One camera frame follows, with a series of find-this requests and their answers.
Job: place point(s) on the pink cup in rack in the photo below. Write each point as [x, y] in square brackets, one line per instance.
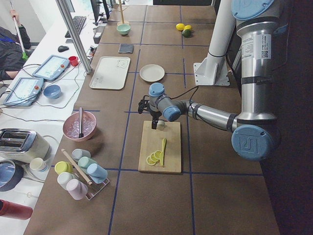
[77, 189]

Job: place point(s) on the yellow-green plastic knife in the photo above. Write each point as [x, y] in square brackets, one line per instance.
[161, 156]

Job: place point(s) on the cream round plate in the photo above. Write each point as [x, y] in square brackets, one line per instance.
[152, 73]

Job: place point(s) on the cream toaster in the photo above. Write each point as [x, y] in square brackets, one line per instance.
[22, 145]

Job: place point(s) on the teach pendant far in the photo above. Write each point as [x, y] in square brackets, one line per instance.
[52, 68]

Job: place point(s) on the black computer mouse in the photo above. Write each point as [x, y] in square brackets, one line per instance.
[62, 48]

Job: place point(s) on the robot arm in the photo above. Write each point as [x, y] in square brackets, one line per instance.
[254, 131]

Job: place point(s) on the cream bear tray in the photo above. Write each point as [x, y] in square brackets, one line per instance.
[110, 73]

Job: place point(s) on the black keyboard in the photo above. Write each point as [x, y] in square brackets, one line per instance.
[79, 22]

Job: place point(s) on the grey cup in rack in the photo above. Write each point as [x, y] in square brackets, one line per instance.
[77, 154]

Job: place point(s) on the yellow lemon right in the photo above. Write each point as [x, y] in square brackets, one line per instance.
[187, 27]

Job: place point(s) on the wooden cutting board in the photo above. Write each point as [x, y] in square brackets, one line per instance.
[152, 141]

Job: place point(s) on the white cup in rack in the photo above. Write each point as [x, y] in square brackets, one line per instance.
[64, 178]

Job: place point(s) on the grey folded cloth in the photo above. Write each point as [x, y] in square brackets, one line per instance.
[126, 49]

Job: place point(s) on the green avocado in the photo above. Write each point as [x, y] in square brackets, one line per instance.
[186, 33]

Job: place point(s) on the teach pendant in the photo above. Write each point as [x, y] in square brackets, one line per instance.
[52, 68]
[24, 92]

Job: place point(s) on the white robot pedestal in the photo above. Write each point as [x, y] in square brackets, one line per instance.
[212, 71]

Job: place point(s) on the white wire cup rack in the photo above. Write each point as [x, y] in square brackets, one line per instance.
[95, 188]

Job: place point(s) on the yellow cup in rack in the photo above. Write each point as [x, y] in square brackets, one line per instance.
[63, 166]

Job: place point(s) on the black box device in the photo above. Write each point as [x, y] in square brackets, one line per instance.
[97, 35]

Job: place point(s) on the paper cup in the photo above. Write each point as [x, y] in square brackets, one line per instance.
[38, 164]

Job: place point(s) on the yellow lemon left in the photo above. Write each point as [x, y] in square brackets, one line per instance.
[180, 26]

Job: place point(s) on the lemon slice far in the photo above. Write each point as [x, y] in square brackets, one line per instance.
[149, 161]

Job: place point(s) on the light blue cup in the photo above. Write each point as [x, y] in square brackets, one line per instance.
[97, 173]

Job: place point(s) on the teach pendant near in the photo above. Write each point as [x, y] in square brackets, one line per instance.
[24, 92]

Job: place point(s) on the green cup in rack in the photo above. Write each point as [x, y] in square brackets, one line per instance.
[84, 162]

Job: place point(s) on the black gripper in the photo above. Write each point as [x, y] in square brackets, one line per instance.
[155, 114]

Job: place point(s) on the white bun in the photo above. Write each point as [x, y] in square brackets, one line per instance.
[161, 125]

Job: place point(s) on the mint green bowl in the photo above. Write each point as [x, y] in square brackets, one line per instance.
[123, 29]

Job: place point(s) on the red cup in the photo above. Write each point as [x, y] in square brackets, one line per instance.
[73, 60]

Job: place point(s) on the pink bowl with ice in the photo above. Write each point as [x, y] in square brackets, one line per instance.
[78, 128]

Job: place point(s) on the wooden cup stand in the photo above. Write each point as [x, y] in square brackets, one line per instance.
[123, 21]

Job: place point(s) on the lemon slice near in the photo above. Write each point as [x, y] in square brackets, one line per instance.
[157, 154]

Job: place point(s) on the aluminium frame post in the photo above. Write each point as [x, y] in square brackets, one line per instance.
[64, 10]

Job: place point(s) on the yellow lemon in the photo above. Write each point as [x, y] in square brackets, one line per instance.
[180, 26]
[187, 27]

